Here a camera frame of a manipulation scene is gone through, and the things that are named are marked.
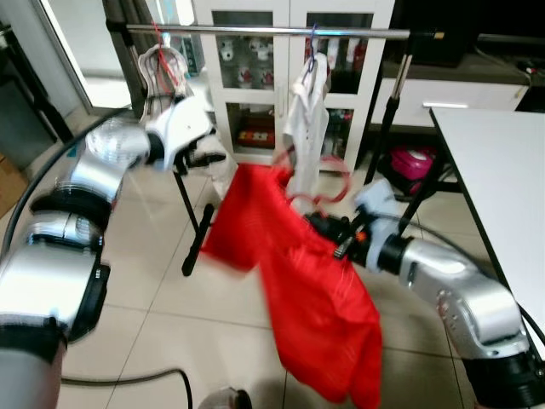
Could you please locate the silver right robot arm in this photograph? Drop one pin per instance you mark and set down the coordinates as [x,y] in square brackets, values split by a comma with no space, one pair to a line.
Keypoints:
[460,290]

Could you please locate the grey robot foot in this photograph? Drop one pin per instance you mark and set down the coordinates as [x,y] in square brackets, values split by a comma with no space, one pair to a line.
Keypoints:
[226,399]

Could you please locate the dark curtain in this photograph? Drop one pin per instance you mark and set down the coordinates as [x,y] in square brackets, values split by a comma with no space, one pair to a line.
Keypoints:
[126,51]

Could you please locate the television stand with white drawers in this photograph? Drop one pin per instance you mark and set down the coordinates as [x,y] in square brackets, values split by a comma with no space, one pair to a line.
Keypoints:
[477,89]

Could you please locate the red plastic hanger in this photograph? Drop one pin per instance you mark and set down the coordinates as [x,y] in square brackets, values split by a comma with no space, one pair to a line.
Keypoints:
[347,179]

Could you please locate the clothes rack with silver rail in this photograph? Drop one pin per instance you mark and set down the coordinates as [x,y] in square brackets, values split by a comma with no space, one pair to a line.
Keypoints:
[255,31]

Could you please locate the thin red hanger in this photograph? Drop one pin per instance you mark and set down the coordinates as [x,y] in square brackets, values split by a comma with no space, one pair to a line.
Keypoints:
[158,38]

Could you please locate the white glass door cabinet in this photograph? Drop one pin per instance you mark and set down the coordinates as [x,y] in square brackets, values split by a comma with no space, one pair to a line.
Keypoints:
[289,7]

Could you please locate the blue plastic hanger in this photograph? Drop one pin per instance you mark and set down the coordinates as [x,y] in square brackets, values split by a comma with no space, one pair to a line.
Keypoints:
[313,60]

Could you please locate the glass balcony door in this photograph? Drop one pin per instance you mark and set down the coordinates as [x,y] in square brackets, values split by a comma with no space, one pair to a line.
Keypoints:
[85,51]

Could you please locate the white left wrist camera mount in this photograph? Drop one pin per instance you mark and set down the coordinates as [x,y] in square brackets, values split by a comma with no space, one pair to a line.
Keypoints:
[183,128]

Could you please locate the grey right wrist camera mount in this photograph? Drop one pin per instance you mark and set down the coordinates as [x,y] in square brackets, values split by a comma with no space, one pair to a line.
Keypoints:
[375,204]

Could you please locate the pink floor appliance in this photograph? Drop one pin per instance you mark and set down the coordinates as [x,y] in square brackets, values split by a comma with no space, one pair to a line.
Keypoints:
[411,162]

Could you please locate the white trousers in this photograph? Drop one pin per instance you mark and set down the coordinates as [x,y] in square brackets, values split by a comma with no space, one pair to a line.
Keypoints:
[153,98]

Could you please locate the white tee with printed sleeves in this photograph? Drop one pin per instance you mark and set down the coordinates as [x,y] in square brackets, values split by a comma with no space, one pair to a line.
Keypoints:
[306,128]

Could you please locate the red shirt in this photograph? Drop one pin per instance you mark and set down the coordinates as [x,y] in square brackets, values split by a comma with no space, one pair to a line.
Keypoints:
[315,315]

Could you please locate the red box in cabinet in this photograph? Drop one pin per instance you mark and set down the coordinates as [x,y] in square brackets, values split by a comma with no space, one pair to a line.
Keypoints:
[255,136]

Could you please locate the black television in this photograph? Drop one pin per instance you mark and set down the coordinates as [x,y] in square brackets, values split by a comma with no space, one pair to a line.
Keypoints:
[477,25]

